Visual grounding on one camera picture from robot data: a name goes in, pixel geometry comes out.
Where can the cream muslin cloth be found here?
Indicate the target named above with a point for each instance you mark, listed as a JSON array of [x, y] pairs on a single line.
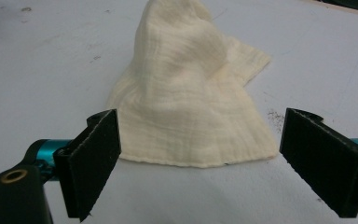
[[192, 102]]

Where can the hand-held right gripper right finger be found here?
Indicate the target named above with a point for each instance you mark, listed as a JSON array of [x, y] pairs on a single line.
[[326, 161]]

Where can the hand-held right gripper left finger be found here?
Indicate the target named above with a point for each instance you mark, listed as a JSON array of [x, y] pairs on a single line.
[[90, 165]]

